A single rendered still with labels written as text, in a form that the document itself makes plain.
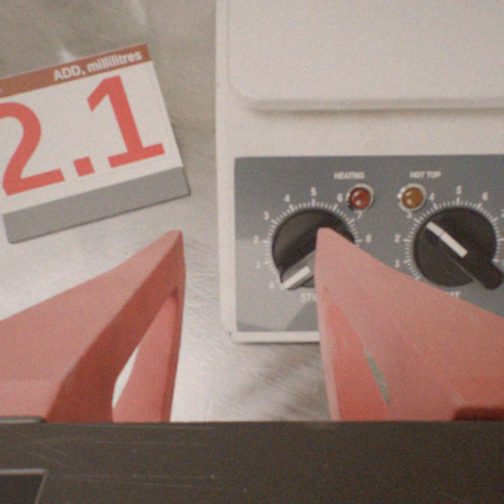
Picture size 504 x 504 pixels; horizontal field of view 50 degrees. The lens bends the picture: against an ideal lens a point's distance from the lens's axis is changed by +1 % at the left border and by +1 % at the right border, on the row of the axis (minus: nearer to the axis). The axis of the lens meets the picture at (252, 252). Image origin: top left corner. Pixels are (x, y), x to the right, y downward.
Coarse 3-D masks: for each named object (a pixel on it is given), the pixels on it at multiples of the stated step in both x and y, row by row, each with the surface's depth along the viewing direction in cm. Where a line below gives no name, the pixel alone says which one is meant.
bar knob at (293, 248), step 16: (288, 224) 20; (304, 224) 20; (320, 224) 20; (336, 224) 20; (272, 240) 21; (288, 240) 21; (304, 240) 21; (352, 240) 19; (272, 256) 21; (288, 256) 21; (304, 256) 19; (288, 272) 20; (304, 272) 19; (288, 288) 20
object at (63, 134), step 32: (32, 96) 24; (64, 96) 24; (96, 96) 24; (128, 96) 25; (0, 128) 24; (32, 128) 24; (64, 128) 25; (96, 128) 25; (128, 128) 25; (160, 128) 26; (0, 160) 25; (32, 160) 25; (64, 160) 25; (96, 160) 26; (128, 160) 26; (0, 192) 25; (32, 192) 26
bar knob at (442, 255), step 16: (448, 208) 21; (464, 208) 21; (432, 224) 20; (448, 224) 21; (464, 224) 21; (480, 224) 21; (416, 240) 21; (432, 240) 20; (448, 240) 19; (464, 240) 19; (480, 240) 21; (496, 240) 21; (416, 256) 21; (432, 256) 21; (448, 256) 20; (464, 256) 20; (480, 256) 20; (432, 272) 21; (448, 272) 21; (464, 272) 21; (480, 272) 20; (496, 272) 20; (496, 288) 20
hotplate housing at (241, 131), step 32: (224, 0) 22; (224, 32) 21; (224, 64) 21; (224, 96) 21; (224, 128) 20; (256, 128) 20; (288, 128) 20; (320, 128) 20; (352, 128) 20; (384, 128) 20; (416, 128) 20; (448, 128) 20; (480, 128) 20; (224, 160) 21; (224, 192) 21; (224, 224) 21; (224, 256) 22; (224, 288) 22; (224, 320) 23
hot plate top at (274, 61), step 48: (240, 0) 19; (288, 0) 19; (336, 0) 19; (384, 0) 19; (432, 0) 19; (480, 0) 19; (240, 48) 19; (288, 48) 19; (336, 48) 19; (384, 48) 19; (432, 48) 19; (480, 48) 19; (240, 96) 19; (288, 96) 18; (336, 96) 18; (384, 96) 18; (432, 96) 18; (480, 96) 18
